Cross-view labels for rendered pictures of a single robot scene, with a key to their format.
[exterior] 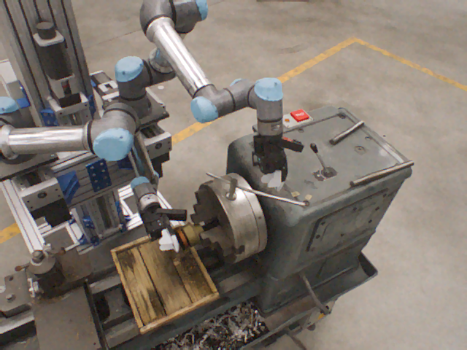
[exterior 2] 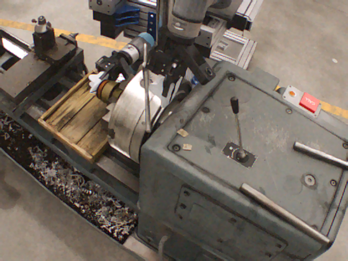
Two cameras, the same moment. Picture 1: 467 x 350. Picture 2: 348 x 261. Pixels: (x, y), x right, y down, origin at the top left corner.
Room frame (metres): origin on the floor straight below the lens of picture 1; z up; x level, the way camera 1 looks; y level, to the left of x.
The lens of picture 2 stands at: (0.51, -0.69, 2.03)
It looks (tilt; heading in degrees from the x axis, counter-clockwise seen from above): 53 degrees down; 58
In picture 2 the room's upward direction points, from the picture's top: 10 degrees clockwise
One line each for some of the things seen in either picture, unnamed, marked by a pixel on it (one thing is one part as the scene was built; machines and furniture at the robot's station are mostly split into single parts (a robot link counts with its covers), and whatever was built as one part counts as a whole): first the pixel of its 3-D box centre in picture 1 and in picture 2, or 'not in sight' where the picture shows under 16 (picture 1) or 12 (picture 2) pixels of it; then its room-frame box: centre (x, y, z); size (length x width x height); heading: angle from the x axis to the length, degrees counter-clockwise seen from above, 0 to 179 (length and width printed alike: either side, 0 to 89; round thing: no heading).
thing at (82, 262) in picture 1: (61, 278); (50, 51); (0.58, 0.55, 0.99); 0.20 x 0.10 x 0.05; 122
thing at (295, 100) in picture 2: (294, 122); (300, 105); (1.25, -0.23, 1.23); 0.13 x 0.08 x 0.05; 122
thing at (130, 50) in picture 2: (149, 204); (127, 54); (0.87, 0.31, 1.08); 0.08 x 0.05 x 0.08; 122
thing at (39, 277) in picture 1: (49, 271); (43, 37); (0.57, 0.57, 1.07); 0.07 x 0.07 x 0.10; 32
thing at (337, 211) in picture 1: (309, 184); (255, 174); (1.07, -0.32, 1.06); 0.59 x 0.48 x 0.39; 122
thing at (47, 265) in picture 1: (40, 260); (42, 25); (0.57, 0.58, 1.13); 0.08 x 0.08 x 0.03
